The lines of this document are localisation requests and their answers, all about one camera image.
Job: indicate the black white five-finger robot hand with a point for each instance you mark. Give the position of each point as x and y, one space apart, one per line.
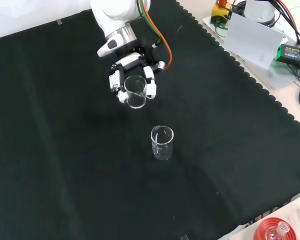
130 60

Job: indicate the clear glass beaker with spout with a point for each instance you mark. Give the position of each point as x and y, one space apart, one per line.
135 98

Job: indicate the clear graduated glass beaker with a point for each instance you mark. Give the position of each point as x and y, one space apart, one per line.
162 152

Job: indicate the grey tape strip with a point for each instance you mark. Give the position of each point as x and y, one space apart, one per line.
59 22
185 237

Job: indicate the yellow stop button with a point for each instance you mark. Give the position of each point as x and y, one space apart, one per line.
218 12

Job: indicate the black bench cloth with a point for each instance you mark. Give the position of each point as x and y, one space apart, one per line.
65 137

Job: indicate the pale white board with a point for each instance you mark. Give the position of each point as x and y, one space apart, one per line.
252 40

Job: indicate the black green power adapter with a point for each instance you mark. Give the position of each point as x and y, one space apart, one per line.
293 55

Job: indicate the clear glass flask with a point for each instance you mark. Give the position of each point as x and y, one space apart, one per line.
283 228

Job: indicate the grey metal base plate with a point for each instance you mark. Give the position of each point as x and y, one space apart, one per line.
282 77

